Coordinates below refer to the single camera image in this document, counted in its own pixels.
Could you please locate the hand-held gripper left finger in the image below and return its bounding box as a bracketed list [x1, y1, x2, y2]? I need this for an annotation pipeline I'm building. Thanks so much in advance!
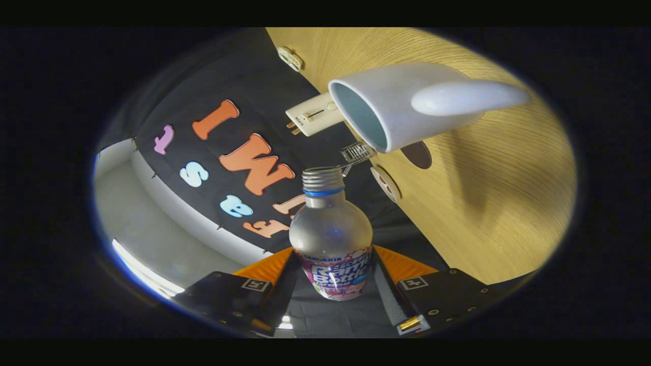
[175, 248, 301, 337]

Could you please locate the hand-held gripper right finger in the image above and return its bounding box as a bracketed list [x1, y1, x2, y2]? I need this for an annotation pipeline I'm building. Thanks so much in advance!
[371, 245, 529, 336]

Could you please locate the silver juice bottle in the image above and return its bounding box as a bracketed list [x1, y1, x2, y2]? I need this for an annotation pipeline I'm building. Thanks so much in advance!
[288, 167, 373, 301]

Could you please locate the dark round coaster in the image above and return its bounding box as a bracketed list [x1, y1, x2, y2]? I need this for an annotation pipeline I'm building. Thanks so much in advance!
[400, 141, 433, 170]

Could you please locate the white cup blue inside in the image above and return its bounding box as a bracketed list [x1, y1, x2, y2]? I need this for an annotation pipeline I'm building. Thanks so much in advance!
[328, 62, 532, 154]

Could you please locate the white oval plate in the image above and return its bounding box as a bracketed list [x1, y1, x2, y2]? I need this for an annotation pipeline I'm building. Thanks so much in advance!
[370, 165, 402, 203]

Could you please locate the wide ceiling light panel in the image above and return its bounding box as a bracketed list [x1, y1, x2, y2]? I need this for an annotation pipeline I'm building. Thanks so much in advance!
[111, 239, 186, 298]

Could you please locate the wooden table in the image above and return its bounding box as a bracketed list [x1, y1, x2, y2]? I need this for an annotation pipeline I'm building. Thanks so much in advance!
[265, 28, 578, 285]

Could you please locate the white toaster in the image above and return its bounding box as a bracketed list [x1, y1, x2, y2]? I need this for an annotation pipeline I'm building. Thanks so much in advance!
[285, 91, 345, 137]

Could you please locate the black backdrop cloth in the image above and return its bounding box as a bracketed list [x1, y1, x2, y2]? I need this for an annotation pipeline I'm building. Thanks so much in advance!
[97, 28, 448, 339]

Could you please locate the white divided tray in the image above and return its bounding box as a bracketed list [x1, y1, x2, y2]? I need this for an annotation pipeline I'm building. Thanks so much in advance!
[277, 46, 304, 72]

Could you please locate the small wire basket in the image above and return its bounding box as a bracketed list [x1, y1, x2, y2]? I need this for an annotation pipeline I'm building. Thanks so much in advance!
[340, 142, 377, 166]

